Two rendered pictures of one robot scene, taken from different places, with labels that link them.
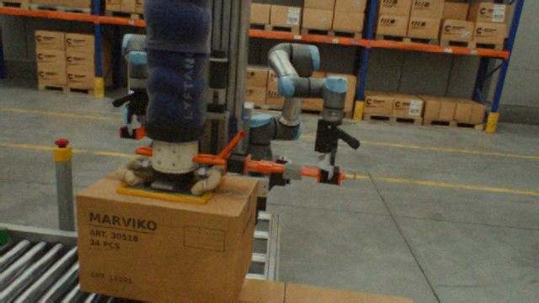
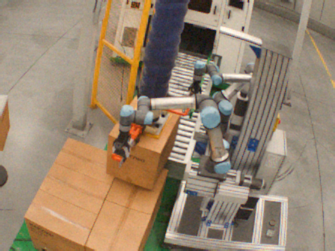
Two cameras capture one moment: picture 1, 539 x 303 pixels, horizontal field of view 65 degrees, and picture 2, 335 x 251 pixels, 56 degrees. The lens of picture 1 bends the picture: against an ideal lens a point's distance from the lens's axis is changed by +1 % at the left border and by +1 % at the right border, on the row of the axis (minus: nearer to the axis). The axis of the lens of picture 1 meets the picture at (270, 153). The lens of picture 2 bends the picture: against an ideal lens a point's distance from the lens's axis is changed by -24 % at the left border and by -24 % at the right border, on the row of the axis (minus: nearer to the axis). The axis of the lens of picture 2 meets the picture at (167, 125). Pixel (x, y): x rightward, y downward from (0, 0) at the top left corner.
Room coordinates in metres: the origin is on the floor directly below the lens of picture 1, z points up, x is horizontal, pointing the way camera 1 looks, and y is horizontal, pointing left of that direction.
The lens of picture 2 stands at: (1.83, -2.16, 2.94)
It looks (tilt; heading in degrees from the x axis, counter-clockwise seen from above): 36 degrees down; 93
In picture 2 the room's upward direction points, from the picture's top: 12 degrees clockwise
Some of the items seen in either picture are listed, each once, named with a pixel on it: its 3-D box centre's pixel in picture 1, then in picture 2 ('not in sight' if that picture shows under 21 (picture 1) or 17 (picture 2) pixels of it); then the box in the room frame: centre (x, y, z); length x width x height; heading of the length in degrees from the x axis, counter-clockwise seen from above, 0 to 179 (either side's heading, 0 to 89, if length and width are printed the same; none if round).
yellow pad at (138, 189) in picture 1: (165, 188); not in sight; (1.46, 0.38, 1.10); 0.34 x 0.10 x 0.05; 83
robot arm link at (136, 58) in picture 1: (137, 65); (200, 68); (1.84, 0.61, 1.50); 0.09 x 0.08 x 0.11; 19
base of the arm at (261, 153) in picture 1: (258, 149); (215, 161); (2.11, 0.06, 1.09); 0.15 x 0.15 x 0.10
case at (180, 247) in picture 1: (174, 231); (143, 141); (1.55, 0.36, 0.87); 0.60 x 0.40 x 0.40; 83
